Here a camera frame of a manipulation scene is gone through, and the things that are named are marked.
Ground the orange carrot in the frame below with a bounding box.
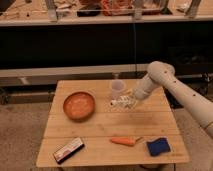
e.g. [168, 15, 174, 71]
[110, 137, 140, 146]

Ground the wooden table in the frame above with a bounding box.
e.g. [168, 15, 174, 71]
[36, 80, 189, 167]

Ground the translucent plastic cup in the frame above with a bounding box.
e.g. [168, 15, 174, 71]
[110, 79, 126, 100]

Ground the small clear bottle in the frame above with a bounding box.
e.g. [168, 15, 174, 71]
[110, 96, 130, 108]

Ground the black and white box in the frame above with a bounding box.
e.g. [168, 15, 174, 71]
[53, 137, 84, 164]

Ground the orange wooden bowl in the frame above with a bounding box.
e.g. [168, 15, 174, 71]
[63, 92, 95, 121]

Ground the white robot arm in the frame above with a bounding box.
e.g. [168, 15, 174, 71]
[130, 61, 213, 139]

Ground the long workbench shelf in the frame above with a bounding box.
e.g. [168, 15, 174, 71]
[0, 0, 213, 27]

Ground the blue sponge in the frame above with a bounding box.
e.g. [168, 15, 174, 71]
[147, 138, 171, 157]

